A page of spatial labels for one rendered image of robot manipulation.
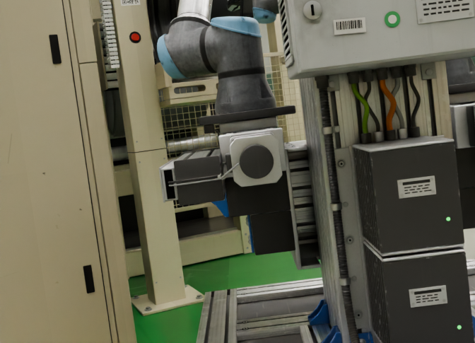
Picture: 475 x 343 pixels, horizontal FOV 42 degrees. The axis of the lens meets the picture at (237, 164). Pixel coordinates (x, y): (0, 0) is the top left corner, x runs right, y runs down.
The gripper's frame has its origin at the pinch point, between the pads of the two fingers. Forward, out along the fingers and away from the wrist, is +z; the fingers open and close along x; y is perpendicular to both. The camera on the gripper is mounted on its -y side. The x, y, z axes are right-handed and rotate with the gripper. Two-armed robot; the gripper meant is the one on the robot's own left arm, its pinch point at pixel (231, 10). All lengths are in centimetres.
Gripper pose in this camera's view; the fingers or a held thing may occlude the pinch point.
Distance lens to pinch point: 240.4
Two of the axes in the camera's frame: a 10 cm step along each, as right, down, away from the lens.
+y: -1.7, -9.8, 0.3
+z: -3.6, 0.9, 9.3
